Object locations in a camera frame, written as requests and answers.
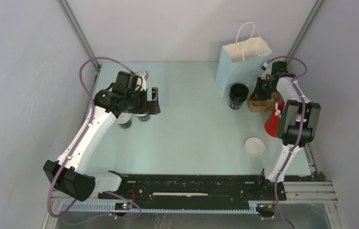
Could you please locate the white plastic lid on table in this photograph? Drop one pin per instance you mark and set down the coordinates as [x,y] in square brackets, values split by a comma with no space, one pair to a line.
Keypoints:
[254,146]

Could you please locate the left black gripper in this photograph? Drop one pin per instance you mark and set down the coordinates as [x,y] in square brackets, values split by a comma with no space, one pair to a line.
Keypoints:
[151,107]

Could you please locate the brown cardboard carrier piece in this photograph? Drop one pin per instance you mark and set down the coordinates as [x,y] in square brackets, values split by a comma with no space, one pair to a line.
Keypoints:
[260,106]

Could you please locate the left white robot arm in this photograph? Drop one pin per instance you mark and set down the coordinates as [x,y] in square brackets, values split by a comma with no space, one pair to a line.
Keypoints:
[68,172]

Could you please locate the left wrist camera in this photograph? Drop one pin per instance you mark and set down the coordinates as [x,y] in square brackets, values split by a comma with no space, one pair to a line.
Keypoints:
[141,83]

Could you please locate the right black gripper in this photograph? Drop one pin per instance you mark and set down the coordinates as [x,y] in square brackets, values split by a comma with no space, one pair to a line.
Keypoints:
[258,94]

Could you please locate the black paper coffee cup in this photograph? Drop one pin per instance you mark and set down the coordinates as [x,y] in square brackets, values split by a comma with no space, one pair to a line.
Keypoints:
[144,117]

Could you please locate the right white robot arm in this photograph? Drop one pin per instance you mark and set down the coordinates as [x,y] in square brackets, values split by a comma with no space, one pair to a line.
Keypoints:
[298,120]

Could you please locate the brown cardboard cup carrier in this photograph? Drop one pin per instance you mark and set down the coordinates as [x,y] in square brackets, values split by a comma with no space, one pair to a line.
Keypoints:
[277,99]

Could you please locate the light blue paper bag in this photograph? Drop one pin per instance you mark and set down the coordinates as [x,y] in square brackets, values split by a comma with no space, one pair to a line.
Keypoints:
[241,61]

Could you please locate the red cup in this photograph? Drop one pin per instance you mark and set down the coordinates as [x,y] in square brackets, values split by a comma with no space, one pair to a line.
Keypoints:
[272,123]

